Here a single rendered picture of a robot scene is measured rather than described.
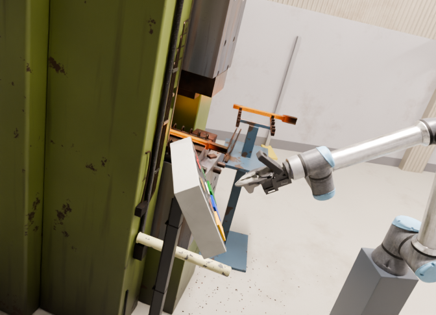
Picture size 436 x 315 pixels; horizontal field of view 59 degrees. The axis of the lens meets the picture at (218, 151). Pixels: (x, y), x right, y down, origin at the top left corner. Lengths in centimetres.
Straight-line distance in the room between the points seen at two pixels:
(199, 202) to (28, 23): 85
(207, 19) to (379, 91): 358
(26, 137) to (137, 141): 44
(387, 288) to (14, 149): 186
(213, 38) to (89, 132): 62
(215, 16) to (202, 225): 81
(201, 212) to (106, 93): 60
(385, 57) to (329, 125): 97
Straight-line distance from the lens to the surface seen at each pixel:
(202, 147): 186
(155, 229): 203
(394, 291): 228
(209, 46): 159
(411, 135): 179
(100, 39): 148
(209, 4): 158
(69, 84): 159
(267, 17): 422
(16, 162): 175
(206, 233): 123
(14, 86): 162
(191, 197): 115
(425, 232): 195
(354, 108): 486
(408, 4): 483
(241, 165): 232
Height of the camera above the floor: 177
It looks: 25 degrees down
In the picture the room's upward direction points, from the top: 14 degrees clockwise
